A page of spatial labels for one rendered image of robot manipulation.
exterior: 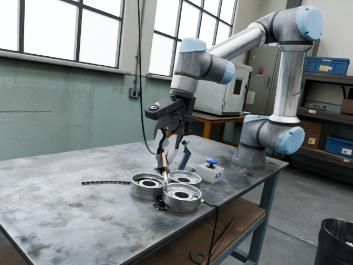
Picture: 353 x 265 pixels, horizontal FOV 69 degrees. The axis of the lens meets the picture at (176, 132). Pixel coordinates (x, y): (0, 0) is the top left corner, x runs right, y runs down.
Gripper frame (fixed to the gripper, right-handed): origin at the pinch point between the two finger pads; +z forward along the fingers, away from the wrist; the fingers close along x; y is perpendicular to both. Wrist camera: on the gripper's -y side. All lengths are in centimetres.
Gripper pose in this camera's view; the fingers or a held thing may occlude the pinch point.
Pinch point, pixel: (162, 158)
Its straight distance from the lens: 76.4
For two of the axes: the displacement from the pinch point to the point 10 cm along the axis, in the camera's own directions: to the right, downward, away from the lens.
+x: -7.7, -2.4, 6.0
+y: 6.0, 0.6, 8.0
